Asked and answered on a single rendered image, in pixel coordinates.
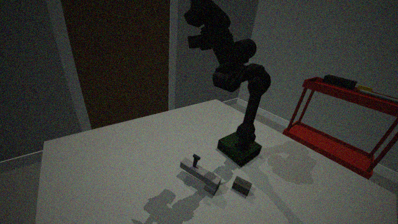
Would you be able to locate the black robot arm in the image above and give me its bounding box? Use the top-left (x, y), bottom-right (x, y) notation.
top-left (187, 29), bottom-right (271, 152)

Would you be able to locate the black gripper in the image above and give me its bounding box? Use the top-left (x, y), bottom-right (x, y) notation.
top-left (184, 0), bottom-right (233, 51)

